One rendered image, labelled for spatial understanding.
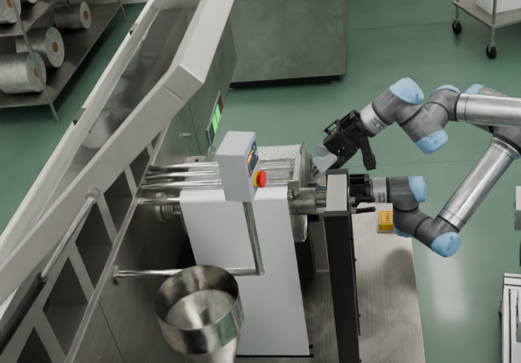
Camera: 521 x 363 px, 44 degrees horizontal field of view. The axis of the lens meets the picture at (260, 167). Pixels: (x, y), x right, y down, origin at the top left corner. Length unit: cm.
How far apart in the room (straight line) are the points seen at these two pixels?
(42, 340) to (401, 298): 109
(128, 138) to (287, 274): 93
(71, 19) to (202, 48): 526
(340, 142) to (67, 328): 84
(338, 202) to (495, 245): 210
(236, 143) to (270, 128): 324
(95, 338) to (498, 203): 271
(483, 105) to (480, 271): 163
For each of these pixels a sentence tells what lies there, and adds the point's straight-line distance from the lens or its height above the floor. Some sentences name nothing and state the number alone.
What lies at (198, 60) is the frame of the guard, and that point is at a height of 202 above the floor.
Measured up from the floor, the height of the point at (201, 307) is 144.
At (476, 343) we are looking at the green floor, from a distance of 296.
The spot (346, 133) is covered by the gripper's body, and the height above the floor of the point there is 136.
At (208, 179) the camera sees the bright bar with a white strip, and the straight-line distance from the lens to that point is 147.
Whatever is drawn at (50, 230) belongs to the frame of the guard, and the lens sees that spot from 79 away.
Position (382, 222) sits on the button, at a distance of 208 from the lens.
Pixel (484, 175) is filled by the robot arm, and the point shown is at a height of 116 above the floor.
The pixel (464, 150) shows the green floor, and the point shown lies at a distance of 400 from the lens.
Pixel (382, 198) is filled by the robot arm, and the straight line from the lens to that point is 187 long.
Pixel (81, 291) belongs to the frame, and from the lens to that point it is 122.
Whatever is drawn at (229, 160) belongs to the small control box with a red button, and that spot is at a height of 170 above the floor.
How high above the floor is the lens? 229
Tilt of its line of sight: 35 degrees down
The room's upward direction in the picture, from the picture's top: 10 degrees counter-clockwise
